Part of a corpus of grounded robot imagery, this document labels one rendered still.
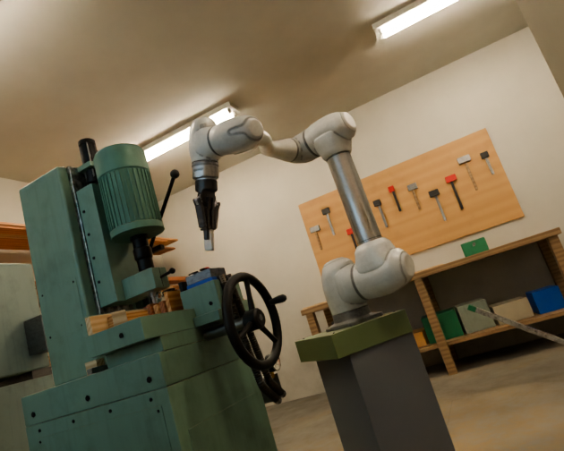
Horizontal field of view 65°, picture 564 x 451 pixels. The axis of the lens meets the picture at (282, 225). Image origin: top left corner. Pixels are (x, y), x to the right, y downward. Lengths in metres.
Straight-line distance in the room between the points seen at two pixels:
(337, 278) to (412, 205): 2.84
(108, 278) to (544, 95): 4.16
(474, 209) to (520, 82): 1.25
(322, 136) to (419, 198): 2.84
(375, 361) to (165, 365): 0.82
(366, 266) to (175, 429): 0.90
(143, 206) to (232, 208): 3.73
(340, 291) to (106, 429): 0.95
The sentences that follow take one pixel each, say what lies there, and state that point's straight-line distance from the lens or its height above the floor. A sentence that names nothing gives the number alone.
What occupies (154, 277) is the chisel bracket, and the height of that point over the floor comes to 1.03.
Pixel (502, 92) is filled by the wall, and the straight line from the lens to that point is 4.83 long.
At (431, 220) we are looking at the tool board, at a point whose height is 1.30.
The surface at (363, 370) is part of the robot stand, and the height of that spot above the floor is 0.53.
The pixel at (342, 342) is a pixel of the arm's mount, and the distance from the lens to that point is 1.67.
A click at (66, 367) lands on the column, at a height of 0.85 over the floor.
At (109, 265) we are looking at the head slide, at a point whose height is 1.12.
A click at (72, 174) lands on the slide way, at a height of 1.49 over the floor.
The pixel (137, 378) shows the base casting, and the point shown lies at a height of 0.75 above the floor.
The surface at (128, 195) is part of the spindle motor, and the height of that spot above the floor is 1.32.
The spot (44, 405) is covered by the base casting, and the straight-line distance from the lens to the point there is 1.60.
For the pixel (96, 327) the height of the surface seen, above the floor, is 0.92.
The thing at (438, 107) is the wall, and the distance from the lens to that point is 4.80.
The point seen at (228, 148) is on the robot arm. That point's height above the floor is 1.34.
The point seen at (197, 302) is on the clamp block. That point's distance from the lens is 1.39.
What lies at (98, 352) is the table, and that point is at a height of 0.85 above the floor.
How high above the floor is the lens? 0.77
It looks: 12 degrees up
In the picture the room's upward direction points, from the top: 18 degrees counter-clockwise
